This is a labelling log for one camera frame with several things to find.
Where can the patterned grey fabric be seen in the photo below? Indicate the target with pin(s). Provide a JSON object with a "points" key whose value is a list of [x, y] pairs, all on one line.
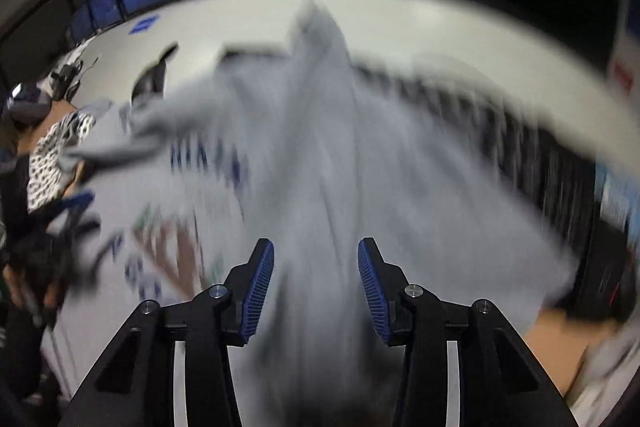
{"points": [[52, 152]]}

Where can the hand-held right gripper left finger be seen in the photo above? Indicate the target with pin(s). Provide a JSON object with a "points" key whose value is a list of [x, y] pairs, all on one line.
{"points": [[261, 282]]}

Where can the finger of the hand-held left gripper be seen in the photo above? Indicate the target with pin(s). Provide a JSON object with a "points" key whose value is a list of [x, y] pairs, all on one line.
{"points": [[75, 201], [82, 228]]}

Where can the blue sticker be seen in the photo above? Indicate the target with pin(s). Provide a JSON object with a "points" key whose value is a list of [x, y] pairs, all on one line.
{"points": [[142, 26]]}

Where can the black keyboard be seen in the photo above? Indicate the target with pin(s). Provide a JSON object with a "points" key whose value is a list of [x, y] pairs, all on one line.
{"points": [[525, 142]]}

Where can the blue white card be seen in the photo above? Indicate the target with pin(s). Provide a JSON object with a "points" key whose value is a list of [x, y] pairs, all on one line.
{"points": [[616, 202]]}

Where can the folded white cloth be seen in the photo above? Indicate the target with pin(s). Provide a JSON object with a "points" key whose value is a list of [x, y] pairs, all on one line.
{"points": [[605, 372]]}

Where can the grey printed sweatshirt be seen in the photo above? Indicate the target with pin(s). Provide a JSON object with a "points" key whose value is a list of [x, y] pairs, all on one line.
{"points": [[320, 147]]}

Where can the black desk devices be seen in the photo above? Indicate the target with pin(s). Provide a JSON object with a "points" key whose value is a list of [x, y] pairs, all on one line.
{"points": [[65, 79]]}

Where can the person's left hand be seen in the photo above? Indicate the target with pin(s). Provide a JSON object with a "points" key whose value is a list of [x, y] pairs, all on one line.
{"points": [[47, 304]]}

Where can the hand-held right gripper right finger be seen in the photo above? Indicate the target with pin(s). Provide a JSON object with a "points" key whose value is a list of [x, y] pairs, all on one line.
{"points": [[371, 287]]}

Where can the small black object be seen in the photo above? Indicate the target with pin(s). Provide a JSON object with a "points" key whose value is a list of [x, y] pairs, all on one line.
{"points": [[167, 53]]}

